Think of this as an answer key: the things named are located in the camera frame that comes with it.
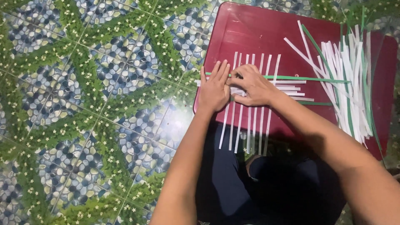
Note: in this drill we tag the person's left hand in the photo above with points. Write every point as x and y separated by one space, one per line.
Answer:
214 93

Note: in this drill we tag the person's right hand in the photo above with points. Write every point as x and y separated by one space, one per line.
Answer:
254 89

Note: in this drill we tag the woven white paper strips mat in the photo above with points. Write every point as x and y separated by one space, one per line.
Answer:
262 125

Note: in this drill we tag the long green paper strip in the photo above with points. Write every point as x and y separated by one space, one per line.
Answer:
300 78

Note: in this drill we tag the dark red plastic tray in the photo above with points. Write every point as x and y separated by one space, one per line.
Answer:
250 37

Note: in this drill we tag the short green paper strip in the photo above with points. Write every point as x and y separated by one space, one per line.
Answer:
315 103

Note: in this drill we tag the person's dark blue trousers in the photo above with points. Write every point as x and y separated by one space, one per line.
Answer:
225 187

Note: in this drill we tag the loose pile of paper strips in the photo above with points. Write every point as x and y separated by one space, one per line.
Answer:
350 81

